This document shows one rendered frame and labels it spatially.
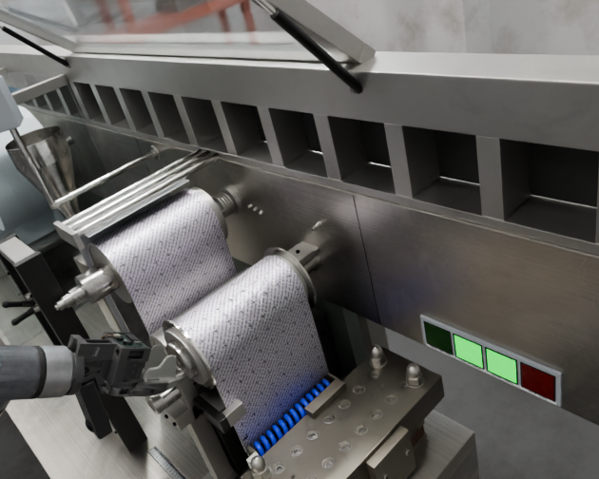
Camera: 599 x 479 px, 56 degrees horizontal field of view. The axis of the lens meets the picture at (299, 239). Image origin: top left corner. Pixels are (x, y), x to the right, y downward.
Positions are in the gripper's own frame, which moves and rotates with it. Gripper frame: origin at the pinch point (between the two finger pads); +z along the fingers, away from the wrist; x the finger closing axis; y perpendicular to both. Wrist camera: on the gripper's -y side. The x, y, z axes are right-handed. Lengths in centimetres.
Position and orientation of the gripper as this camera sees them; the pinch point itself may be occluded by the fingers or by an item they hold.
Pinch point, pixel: (174, 378)
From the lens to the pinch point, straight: 104.2
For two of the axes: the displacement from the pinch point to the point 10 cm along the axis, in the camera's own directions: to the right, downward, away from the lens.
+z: 6.9, 1.4, 7.1
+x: -6.7, -2.5, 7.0
